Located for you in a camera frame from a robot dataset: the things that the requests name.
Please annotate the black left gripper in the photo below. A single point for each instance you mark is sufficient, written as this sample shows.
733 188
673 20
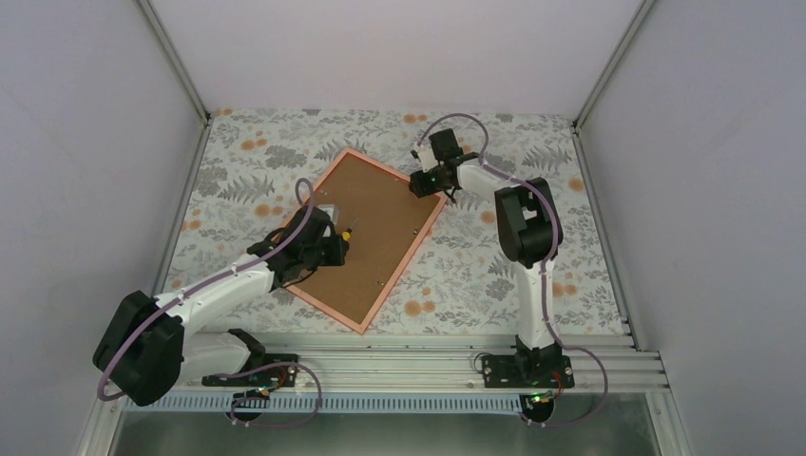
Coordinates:
336 258

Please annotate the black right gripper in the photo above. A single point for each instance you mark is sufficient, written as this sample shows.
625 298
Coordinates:
422 188

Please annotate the yellow handled screwdriver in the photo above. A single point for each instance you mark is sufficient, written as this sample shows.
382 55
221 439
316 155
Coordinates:
347 233

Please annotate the red wooden picture frame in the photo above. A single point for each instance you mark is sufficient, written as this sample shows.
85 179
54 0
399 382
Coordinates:
388 224

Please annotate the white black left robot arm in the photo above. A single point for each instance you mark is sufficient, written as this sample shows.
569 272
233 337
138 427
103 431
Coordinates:
154 343

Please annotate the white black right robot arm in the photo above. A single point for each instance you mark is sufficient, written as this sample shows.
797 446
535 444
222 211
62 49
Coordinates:
528 228

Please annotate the floral patterned table mat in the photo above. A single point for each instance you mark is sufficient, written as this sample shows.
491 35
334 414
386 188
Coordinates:
458 282

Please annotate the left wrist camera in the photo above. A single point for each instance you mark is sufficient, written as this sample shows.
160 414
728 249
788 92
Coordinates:
331 211

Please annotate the aluminium extrusion rail base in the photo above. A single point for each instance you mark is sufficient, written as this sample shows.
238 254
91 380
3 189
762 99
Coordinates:
427 363

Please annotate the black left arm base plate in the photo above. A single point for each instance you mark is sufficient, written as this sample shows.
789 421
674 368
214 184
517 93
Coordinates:
269 371

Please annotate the grey slotted cable duct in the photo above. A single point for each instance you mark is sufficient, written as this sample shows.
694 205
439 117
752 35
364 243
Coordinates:
337 402

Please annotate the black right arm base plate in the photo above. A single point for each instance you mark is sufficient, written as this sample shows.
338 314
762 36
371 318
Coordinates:
504 372

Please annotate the right aluminium corner post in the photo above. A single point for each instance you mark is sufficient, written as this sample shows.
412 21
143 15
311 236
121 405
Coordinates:
636 22

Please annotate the aluminium corner post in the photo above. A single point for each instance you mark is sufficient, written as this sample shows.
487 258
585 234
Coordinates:
156 24
636 22

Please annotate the left aluminium corner post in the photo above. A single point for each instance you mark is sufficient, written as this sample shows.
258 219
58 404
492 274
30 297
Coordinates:
156 24

